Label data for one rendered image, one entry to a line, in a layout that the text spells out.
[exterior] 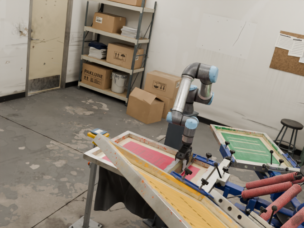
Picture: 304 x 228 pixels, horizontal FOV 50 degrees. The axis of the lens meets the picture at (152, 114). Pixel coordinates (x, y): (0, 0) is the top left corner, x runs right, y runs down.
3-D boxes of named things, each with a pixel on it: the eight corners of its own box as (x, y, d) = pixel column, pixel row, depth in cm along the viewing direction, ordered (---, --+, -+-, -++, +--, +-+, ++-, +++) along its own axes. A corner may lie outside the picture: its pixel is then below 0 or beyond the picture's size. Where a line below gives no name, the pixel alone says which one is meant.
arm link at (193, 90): (181, 96, 285) (185, 82, 280) (196, 100, 282) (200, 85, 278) (178, 100, 274) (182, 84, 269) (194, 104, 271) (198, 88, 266)
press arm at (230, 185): (214, 187, 211) (216, 181, 210) (217, 183, 217) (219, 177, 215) (240, 198, 205) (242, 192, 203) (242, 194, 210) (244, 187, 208)
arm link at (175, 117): (184, 56, 233) (164, 119, 222) (199, 59, 231) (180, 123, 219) (185, 63, 244) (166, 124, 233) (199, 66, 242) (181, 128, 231)
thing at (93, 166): (68, 228, 292) (79, 131, 260) (83, 216, 311) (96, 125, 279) (87, 239, 284) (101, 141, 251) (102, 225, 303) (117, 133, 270)
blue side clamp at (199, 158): (176, 158, 252) (178, 149, 250) (179, 155, 256) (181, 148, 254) (213, 172, 241) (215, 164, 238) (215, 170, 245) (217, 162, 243)
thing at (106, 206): (93, 211, 239) (101, 160, 225) (97, 208, 242) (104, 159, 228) (148, 239, 222) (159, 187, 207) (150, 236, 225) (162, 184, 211)
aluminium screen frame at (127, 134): (83, 158, 223) (83, 153, 222) (127, 134, 274) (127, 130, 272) (187, 206, 193) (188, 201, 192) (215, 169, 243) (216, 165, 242)
